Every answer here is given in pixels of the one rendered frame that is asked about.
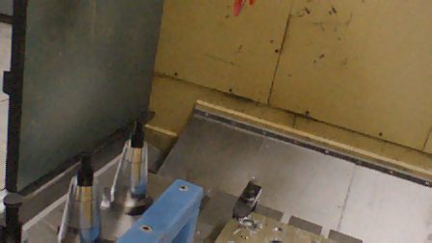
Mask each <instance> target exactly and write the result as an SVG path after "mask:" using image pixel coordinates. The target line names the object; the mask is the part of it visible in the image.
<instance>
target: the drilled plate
mask: <svg viewBox="0 0 432 243"><path fill-rule="evenodd" d="M248 216H249V215H248ZM251 217H252V218H255V219H253V220H251V219H252V218H251ZM256 220H257V221H258V220H259V223H255V221H256ZM242 221H243V222H242ZM242 221H241V223H240V220H239V218H235V217H234V216H233V213H232V214H231V217H230V218H229V220H228V221H227V223H226V225H225V226H224V227H223V228H222V232H220V234H219V235H218V237H217V239H216V240H215V242H214V243H238V242H239V243H242V242H243V243H244V242H245V243H249V242H250V243H284V242H285V243H287V242H288V243H309V241H312V242H310V243H318V242H321V243H337V242H336V241H333V240H331V239H328V238H326V237H321V236H319V235H316V234H315V233H312V232H307V231H305V230H302V229H299V228H294V227H293V226H290V225H288V224H286V223H281V222H279V221H276V220H274V219H272V218H267V217H264V216H263V215H260V214H258V213H254V212H251V211H250V216H249V217H248V218H243V219H242ZM260 221H261V222H260ZM265 222H266V223H268V224H269V226H267V225H266V224H265ZM242 223H243V224H245V225H246V226H247V229H246V228H244V227H245V226H241V224H242ZM243 224H242V225H243ZM257 224H259V225H261V224H262V225H261V226H263V227H262V228H260V227H259V225H258V227H257ZM279 225H280V226H281V227H280V228H279ZM253 228H255V229H253ZM274 228H275V229H276V228H278V230H275V229H274ZM239 229H241V230H239ZM237 230H239V231H238V232H236V231H237ZM252 231H256V233H255V232H252ZM287 231H288V232H287ZM290 232H291V233H290ZM240 234H242V236H240ZM245 234H247V235H246V237H247V238H245ZM269 235H270V236H269ZM265 236H266V237H265ZM268 236H269V237H268ZM240 237H241V238H240ZM276 237H279V239H277V238H276ZM300 237H301V238H300ZM244 238H245V239H244ZM266 238H268V239H266ZM269 238H273V239H271V240H270V241H269ZM274 238H275V239H277V240H278V241H277V240H275V239H274ZM289 238H290V239H289ZM241 239H242V240H241ZM265 239H266V241H265ZM315 239H316V241H313V240H315ZM240 240H241V241H240ZM263 240H264V241H265V242H264V241H263ZM280 240H281V241H280ZM231 241H232V242H231ZM233 241H234V242H233ZM279 241H280V242H279Z"/></svg>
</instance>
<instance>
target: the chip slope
mask: <svg viewBox="0 0 432 243"><path fill-rule="evenodd" d="M156 175H157V176H162V177H165V178H166V179H169V180H174V181H176V180H184V181H185V182H188V183H190V184H196V183H197V182H198V183H200V184H205V185H207V186H210V187H211V190H210V192H209V194H207V196H208V197H210V198H212V196H213V194H215V193H216V191H217V189H219V190H222V191H224V192H227V193H229V194H233V195H235V196H237V197H240V194H241V193H242V192H243V190H244V189H245V187H246V185H247V184H248V183H249V181H250V180H252V181H253V182H254V184H256V185H259V186H261V187H262V190H261V193H260V195H259V202H258V203H260V204H263V205H264V206H267V207H269V208H274V209H277V210H279V211H281V212H282V213H283V219H282V221H281V223H286V224H287V223H288V220H289V218H290V217H291V215H292V216H295V217H297V218H302V219H304V220H307V221H309V222H312V223H316V224H317V225H320V226H322V227H323V228H322V230H321V235H320V236H321V237H326V238H327V237H328V234H329V232H330V229H332V230H335V231H338V232H340V233H345V234H348V235H350V236H352V237H355V238H360V239H362V240H363V241H364V243H432V180H431V179H428V178H426V177H423V176H420V175H413V174H411V173H408V172H405V171H400V170H397V169H395V168H393V167H390V166H384V165H382V164H379V163H377V162H374V161H369V160H366V159H364V158H361V157H359V156H354V155H350V154H348V153H345V152H343V151H337V150H335V149H332V148H327V147H322V146H320V145H317V144H315V143H312V142H307V141H304V140H302V139H299V138H297V137H291V136H288V135H286V134H283V133H281V132H276V131H273V130H270V129H268V128H263V127H260V126H257V125H254V124H252V123H246V122H244V121H241V120H237V119H232V118H230V117H227V116H224V115H222V114H217V113H213V112H211V111H208V110H206V109H201V108H198V107H196V109H195V113H194V116H193V118H192V119H191V120H190V121H189V123H188V125H187V126H186V128H184V131H183V132H182V134H181V135H180V137H179V139H178V140H177V142H176V143H175V146H174V147H173V148H172V150H171V151H170V154H169V155H168V156H167V158H166V159H165V161H164V163H163V164H162V166H161V167H160V170H159V171H158V172H157V174H156Z"/></svg>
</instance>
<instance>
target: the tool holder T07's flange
mask: <svg viewBox="0 0 432 243"><path fill-rule="evenodd" d="M147 188H148V193H147V197H146V198H145V199H143V200H141V201H139V202H123V201H121V200H119V199H116V198H115V197H114V196H113V195H112V193H111V190H112V188H108V187H106V186H104V191H103V201H102V205H103V206H106V207H108V208H112V209H114V210H116V211H118V212H120V213H125V214H127V215H129V216H132V217H133V218H138V219H139V218H141V217H142V215H143V214H144V213H145V212H146V211H147V209H148V208H150V207H151V205H152V204H153V201H154V192H153V190H152V189H151V188H150V187H149V186H148V185H147Z"/></svg>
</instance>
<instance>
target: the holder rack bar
mask: <svg viewBox="0 0 432 243"><path fill-rule="evenodd" d="M202 197H203V189H202V188H201V187H199V186H198V185H195V184H190V183H188V182H185V181H184V180H176V181H175V183H174V184H172V185H171V186H170V188H169V189H167V190H166V191H165V193H164V194H162V195H161V196H160V198H159V199H157V200H156V202H155V203H153V204H152V205H151V207H150V208H148V209H147V211H146V212H145V213H144V214H143V215H142V217H141V218H139V219H138V220H137V222H136V223H134V224H133V225H132V227H131V228H129V229H128V230H127V232H125V233H124V234H123V235H122V237H120V238H119V239H118V241H117V242H115V243H170V242H172V241H173V240H174V238H175V237H176V235H177V234H178V233H179V231H180V230H181V229H182V228H183V227H184V225H185V223H187V222H188V221H189V218H191V217H192V215H193V214H194V212H195V211H196V210H197V209H198V207H199V206H200V204H201V200H202Z"/></svg>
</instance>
